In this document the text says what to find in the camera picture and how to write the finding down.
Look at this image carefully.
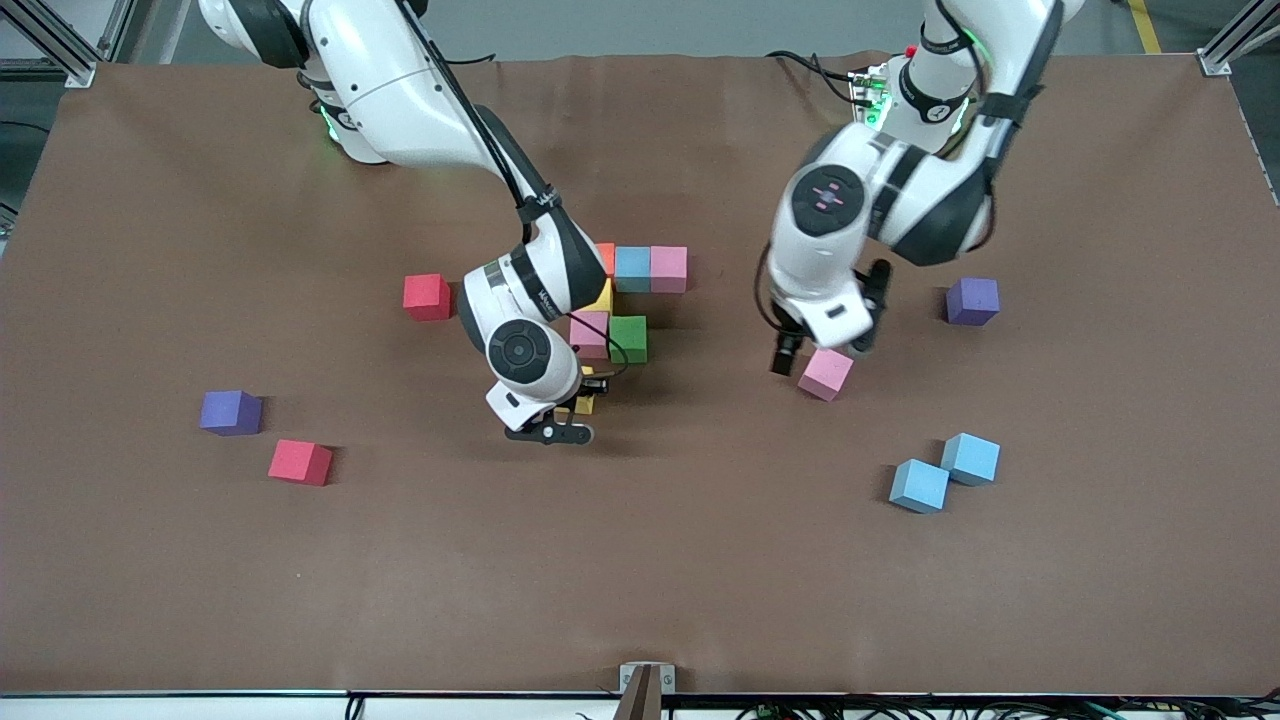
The pink foam cube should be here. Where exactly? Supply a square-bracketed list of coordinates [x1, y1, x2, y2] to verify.
[798, 347, 855, 403]
[650, 246, 689, 294]
[569, 310, 611, 360]

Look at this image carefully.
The green foam cube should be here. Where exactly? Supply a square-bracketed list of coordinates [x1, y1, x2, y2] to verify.
[609, 315, 649, 364]

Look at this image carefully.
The red foam cube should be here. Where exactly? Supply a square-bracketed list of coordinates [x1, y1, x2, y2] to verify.
[267, 439, 335, 488]
[403, 273, 452, 323]

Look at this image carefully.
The purple foam cube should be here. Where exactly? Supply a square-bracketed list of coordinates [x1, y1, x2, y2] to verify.
[945, 277, 1001, 327]
[199, 389, 264, 437]

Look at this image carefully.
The brown table mat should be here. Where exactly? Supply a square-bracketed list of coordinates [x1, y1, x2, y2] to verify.
[0, 50, 1280, 698]

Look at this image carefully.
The grey base connector plate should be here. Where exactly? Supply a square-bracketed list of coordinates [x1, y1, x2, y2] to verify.
[848, 66, 893, 137]

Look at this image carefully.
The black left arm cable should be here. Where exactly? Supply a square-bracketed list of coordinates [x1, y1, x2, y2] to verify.
[755, 0, 1001, 338]

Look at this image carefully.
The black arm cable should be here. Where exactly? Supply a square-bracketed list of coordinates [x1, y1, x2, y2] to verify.
[395, 0, 631, 376]
[755, 0, 1001, 338]

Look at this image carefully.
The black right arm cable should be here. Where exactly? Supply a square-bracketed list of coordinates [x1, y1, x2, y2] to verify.
[395, 0, 631, 376]

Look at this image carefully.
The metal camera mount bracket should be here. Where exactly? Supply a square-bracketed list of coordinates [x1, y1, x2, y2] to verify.
[614, 662, 677, 720]

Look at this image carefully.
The aluminium frame profile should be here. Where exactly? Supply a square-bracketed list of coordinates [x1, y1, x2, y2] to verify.
[1198, 0, 1280, 78]
[0, 0, 136, 89]

